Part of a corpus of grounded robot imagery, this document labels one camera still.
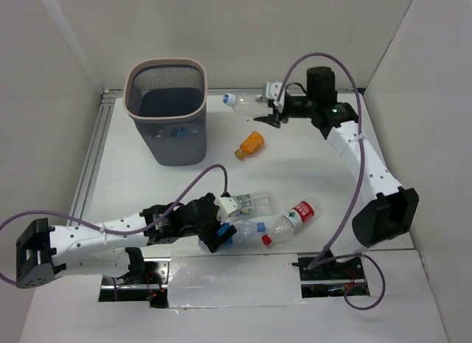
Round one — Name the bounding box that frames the clear bottle green white label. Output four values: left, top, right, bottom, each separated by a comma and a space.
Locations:
235, 192, 274, 218

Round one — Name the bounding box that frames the clear bottle light blue label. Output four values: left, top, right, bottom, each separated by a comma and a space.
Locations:
218, 220, 266, 251

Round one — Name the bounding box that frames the orange juice bottle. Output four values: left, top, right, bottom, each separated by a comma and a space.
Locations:
235, 131, 265, 161

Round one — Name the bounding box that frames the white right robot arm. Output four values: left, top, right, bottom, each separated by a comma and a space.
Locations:
261, 66, 419, 278

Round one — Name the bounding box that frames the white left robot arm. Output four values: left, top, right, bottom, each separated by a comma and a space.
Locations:
15, 193, 240, 289

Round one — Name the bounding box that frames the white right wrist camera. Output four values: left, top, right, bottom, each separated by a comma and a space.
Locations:
262, 82, 285, 113

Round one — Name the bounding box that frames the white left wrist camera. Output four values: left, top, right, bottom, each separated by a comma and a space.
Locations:
214, 197, 241, 224

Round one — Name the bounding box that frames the aluminium frame rail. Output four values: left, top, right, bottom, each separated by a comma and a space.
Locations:
69, 89, 122, 218

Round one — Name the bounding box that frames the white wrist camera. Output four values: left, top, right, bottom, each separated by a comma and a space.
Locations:
214, 197, 241, 224
262, 82, 285, 113

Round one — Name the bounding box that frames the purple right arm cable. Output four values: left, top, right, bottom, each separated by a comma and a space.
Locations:
276, 53, 388, 310

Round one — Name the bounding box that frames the clear bottle red label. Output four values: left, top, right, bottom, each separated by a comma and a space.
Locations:
261, 196, 322, 248

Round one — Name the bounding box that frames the clear bottle white cap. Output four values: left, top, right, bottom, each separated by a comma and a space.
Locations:
223, 93, 272, 119

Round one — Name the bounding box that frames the grey mesh waste bin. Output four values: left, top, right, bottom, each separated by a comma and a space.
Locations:
123, 58, 207, 166

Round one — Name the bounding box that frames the clear bottle dark blue label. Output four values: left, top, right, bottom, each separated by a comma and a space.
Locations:
151, 125, 200, 138

